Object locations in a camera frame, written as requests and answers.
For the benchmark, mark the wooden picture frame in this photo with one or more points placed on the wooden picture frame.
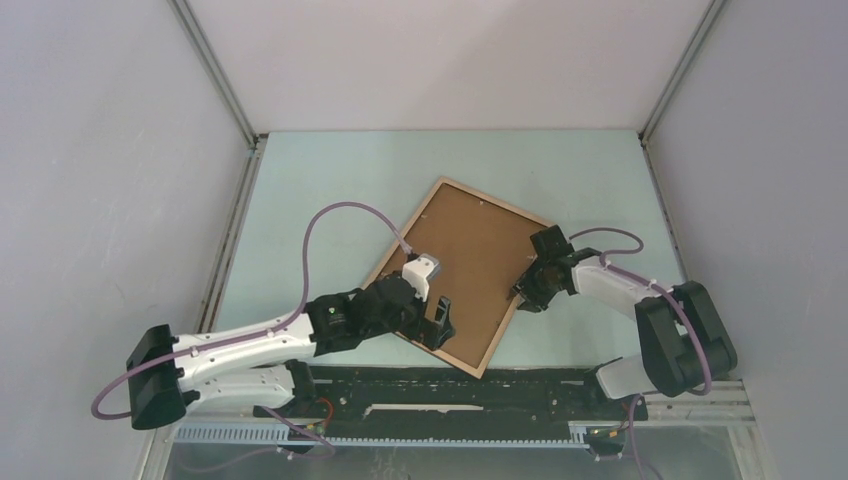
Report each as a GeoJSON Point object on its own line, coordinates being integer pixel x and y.
{"type": "Point", "coordinates": [484, 368]}

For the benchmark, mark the brown cardboard backing board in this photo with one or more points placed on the brown cardboard backing board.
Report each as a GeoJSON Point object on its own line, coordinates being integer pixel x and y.
{"type": "Point", "coordinates": [477, 265]}

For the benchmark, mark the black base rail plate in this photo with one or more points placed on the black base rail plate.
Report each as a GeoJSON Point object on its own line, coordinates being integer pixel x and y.
{"type": "Point", "coordinates": [423, 402]}

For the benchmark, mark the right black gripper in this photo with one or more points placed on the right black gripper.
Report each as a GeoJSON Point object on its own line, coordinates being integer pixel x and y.
{"type": "Point", "coordinates": [535, 303]}

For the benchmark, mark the aluminium frame rails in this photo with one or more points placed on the aluminium frame rails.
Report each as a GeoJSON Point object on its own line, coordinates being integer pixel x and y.
{"type": "Point", "coordinates": [727, 404]}

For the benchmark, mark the right corner aluminium post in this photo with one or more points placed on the right corner aluminium post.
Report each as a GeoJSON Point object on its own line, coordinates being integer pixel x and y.
{"type": "Point", "coordinates": [690, 53]}

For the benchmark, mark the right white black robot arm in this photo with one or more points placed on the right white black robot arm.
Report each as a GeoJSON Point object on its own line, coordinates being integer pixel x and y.
{"type": "Point", "coordinates": [684, 344]}

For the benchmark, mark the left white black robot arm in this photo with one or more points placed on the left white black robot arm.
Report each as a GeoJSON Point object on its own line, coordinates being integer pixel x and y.
{"type": "Point", "coordinates": [171, 376]}

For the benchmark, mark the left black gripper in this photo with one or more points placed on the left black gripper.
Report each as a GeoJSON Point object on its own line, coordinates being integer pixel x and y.
{"type": "Point", "coordinates": [426, 331]}

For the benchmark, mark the corner aluminium post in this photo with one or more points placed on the corner aluminium post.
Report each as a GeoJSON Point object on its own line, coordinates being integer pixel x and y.
{"type": "Point", "coordinates": [199, 41]}
{"type": "Point", "coordinates": [690, 53]}

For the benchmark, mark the white cable duct strip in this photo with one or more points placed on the white cable duct strip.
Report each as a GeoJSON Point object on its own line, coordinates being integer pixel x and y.
{"type": "Point", "coordinates": [266, 434]}

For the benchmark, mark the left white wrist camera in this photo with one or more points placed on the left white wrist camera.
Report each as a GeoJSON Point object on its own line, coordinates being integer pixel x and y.
{"type": "Point", "coordinates": [419, 272]}

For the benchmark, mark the left corner aluminium post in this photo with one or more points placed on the left corner aluminium post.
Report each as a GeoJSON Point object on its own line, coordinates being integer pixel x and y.
{"type": "Point", "coordinates": [199, 41]}

